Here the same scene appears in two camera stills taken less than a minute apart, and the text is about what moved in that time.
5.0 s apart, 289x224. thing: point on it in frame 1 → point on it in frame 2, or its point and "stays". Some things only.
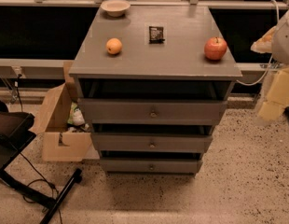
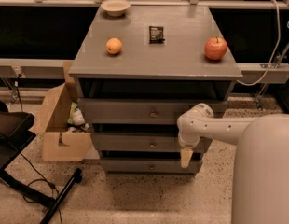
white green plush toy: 75,117 stays
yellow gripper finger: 280,94 → 185,155
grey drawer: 150,142 stays
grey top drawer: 152,112 stays
